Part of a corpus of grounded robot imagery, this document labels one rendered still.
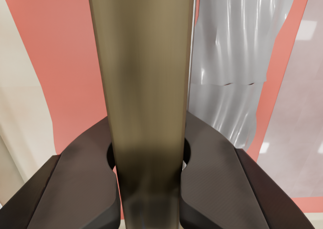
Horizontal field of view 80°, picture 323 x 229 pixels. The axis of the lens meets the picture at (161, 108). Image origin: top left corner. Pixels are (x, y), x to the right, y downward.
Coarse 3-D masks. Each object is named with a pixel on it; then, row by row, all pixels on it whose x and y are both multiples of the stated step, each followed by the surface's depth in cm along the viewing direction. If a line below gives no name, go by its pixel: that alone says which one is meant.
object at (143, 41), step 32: (96, 0) 5; (128, 0) 5; (160, 0) 5; (192, 0) 6; (96, 32) 6; (128, 32) 5; (160, 32) 5; (128, 64) 6; (160, 64) 6; (128, 96) 6; (160, 96) 6; (128, 128) 7; (160, 128) 7; (128, 160) 8; (160, 160) 8; (128, 192) 9; (160, 192) 9; (128, 224) 10; (160, 224) 10
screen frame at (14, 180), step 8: (0, 136) 19; (0, 144) 19; (0, 152) 19; (8, 152) 20; (0, 160) 19; (8, 160) 20; (0, 168) 19; (8, 168) 20; (16, 168) 21; (0, 176) 19; (8, 176) 20; (16, 176) 21; (0, 184) 19; (8, 184) 20; (16, 184) 21; (0, 192) 19; (8, 192) 20; (0, 200) 19; (8, 200) 20; (0, 208) 19
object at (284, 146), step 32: (64, 96) 18; (96, 96) 18; (288, 96) 19; (320, 96) 19; (64, 128) 19; (256, 128) 20; (288, 128) 21; (320, 128) 21; (256, 160) 23; (288, 160) 23; (320, 160) 23; (288, 192) 26; (320, 192) 26
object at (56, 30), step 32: (32, 0) 14; (64, 0) 14; (320, 0) 15; (32, 32) 15; (64, 32) 15; (288, 32) 16; (320, 32) 16; (32, 64) 16; (64, 64) 16; (96, 64) 16; (288, 64) 17; (320, 64) 17
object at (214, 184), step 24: (192, 120) 11; (192, 144) 9; (216, 144) 9; (192, 168) 8; (216, 168) 8; (240, 168) 8; (192, 192) 7; (216, 192) 7; (240, 192) 7; (192, 216) 7; (216, 216) 6; (240, 216) 6
